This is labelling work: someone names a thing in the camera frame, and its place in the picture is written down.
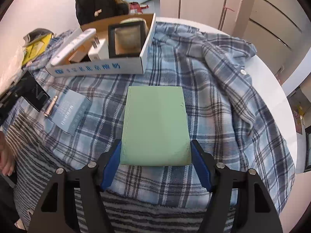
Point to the pink pole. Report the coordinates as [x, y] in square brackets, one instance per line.
[224, 7]

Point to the light blue small box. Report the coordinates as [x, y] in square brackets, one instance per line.
[70, 111]

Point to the black flat box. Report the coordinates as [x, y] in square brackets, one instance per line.
[31, 92]

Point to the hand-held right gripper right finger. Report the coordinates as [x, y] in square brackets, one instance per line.
[200, 165]

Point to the white remote control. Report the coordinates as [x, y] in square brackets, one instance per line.
[73, 46]

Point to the small brown box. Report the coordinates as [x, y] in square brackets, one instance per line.
[79, 55]

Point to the grey striped blanket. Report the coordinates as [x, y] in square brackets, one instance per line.
[150, 218]

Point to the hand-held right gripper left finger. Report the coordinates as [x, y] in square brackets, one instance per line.
[111, 165]

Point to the white charger plug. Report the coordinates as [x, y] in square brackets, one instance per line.
[99, 51]

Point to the black square tray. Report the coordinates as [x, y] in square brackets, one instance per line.
[111, 41]

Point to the black jacket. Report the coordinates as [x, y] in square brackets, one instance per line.
[97, 2]

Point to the green leather pouch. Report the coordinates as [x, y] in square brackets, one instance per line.
[155, 126]

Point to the yellow and grey bag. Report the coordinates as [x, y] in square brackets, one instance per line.
[36, 48]

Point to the red item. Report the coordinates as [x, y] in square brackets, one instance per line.
[138, 7]

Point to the white wardrobe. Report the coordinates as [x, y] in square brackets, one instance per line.
[267, 17]

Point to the blue plaid shirt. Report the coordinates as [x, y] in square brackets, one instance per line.
[218, 102]

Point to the white cardboard box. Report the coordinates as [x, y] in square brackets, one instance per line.
[97, 67]

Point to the small metal cylinder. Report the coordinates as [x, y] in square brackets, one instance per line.
[50, 106]

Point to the person's left hand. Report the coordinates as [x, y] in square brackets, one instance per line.
[6, 155]

